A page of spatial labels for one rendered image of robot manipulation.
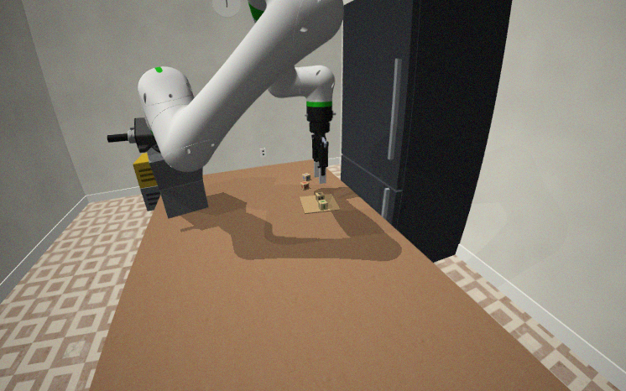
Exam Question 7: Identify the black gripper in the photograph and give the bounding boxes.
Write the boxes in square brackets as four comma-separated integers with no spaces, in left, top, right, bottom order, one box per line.
[310,122,330,184]

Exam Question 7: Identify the beige flat mat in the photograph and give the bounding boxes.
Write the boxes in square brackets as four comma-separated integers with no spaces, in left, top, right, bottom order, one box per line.
[300,194,340,214]

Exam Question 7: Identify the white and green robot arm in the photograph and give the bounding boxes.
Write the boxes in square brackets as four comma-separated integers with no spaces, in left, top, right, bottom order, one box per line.
[107,0,344,172]

